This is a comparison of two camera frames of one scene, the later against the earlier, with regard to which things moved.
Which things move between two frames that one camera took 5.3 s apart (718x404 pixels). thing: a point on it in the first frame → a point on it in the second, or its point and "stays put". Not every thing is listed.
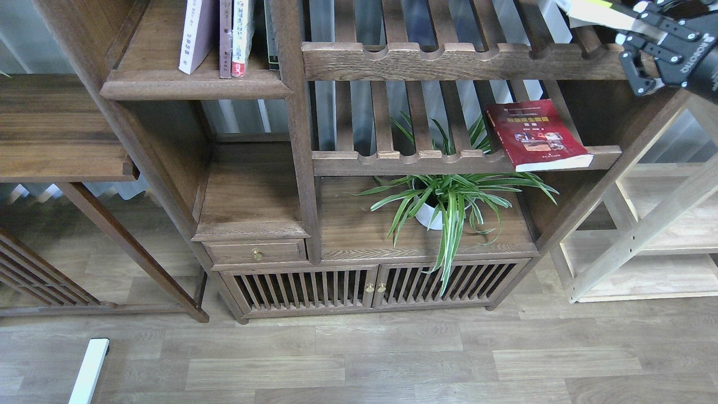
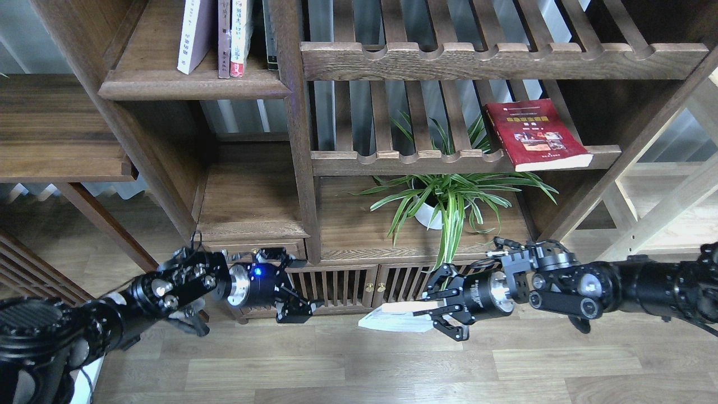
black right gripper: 699,64 → 487,294
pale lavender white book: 200,24 stays put
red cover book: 536,136 stays put
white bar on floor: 86,382 stays put
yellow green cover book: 607,14 → 398,316
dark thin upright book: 271,8 stays put
